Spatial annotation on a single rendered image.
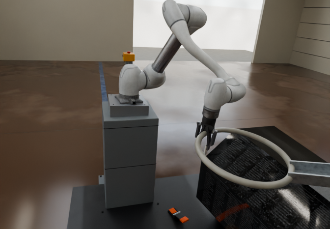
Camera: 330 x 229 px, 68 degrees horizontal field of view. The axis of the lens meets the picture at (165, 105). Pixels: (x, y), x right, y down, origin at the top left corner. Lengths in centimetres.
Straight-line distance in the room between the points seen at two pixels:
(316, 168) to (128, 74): 126
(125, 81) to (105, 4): 594
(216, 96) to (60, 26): 676
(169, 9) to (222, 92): 58
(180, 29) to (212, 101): 45
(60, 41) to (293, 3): 781
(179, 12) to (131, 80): 61
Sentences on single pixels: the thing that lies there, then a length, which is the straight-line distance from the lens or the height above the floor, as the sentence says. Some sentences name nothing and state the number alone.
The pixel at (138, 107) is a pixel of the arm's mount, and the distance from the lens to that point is 180.
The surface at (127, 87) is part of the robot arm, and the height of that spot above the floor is 100.
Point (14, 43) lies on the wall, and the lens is 799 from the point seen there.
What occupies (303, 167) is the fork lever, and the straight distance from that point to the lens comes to 135.
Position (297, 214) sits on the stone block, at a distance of 137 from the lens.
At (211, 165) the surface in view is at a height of 92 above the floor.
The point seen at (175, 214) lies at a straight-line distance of 211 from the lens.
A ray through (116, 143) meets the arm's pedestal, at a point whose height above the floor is 61.
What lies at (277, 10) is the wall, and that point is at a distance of 977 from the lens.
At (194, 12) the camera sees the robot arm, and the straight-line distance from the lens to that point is 157.
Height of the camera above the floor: 154
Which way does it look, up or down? 21 degrees down
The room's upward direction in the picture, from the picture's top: 4 degrees clockwise
